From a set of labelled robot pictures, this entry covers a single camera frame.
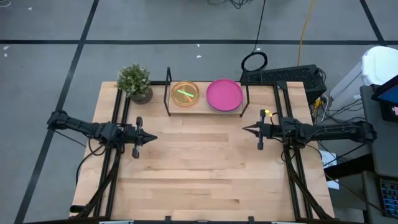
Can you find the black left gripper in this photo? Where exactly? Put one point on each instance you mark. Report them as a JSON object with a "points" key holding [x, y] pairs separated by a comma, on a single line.
{"points": [[130, 137]]}

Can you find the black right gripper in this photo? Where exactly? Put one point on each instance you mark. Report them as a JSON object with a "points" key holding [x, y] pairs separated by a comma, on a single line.
{"points": [[270, 130]]}

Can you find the magenta plastic plate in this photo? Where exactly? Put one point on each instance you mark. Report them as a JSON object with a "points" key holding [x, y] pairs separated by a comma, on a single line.
{"points": [[224, 95]]}

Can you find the red transparent plastic plate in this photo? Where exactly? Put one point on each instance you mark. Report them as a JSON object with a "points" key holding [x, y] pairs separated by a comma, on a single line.
{"points": [[192, 99]]}

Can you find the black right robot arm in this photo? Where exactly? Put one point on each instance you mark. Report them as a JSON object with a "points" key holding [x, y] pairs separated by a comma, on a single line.
{"points": [[335, 130]]}

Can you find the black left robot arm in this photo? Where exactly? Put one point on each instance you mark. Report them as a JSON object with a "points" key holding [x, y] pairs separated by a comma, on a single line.
{"points": [[81, 126]]}

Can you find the yellow tag on gripper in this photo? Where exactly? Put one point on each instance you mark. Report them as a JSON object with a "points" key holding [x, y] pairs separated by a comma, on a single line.
{"points": [[267, 112]]}

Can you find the artificial plant in ribbed pot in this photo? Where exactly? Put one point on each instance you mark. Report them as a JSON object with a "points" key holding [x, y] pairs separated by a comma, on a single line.
{"points": [[133, 81]]}

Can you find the white paper sheet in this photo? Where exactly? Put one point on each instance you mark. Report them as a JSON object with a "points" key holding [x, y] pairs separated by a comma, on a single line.
{"points": [[329, 158]]}

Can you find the grey cart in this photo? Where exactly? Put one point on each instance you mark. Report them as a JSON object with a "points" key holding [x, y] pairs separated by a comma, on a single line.
{"points": [[382, 149]]}

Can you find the tablet with blue screen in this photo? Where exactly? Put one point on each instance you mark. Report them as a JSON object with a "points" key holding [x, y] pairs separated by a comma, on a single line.
{"points": [[390, 95]]}

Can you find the white plastic bin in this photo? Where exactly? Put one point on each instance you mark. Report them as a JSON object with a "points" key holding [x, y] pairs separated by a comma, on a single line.
{"points": [[382, 62]]}

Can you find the black keypad device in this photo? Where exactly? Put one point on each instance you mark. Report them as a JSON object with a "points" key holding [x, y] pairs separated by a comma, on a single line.
{"points": [[390, 196]]}

